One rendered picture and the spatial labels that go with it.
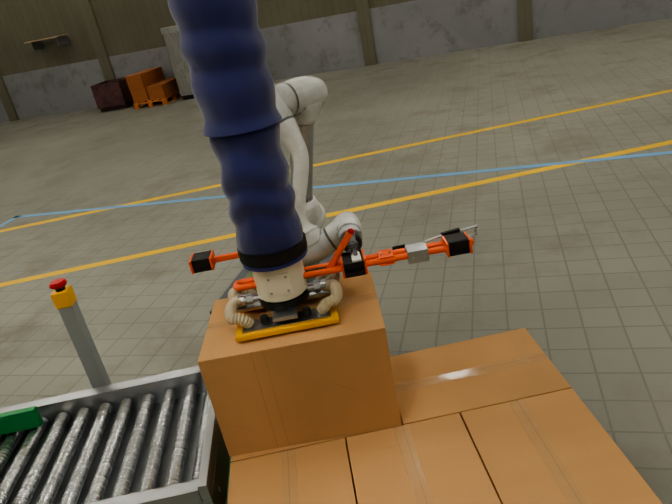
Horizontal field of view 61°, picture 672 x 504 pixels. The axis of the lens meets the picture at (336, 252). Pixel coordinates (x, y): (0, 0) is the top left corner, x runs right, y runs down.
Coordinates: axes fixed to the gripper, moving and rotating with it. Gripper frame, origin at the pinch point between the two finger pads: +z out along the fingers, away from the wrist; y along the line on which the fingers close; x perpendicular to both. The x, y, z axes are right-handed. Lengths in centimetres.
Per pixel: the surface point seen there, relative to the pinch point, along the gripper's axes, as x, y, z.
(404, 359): -12, 54, -17
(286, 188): 17.3, -31.2, 3.1
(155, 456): 83, 54, 12
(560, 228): -162, 108, -215
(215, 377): 51, 21, 19
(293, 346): 24.9, 14.6, 19.3
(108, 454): 101, 54, 6
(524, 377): -52, 54, 7
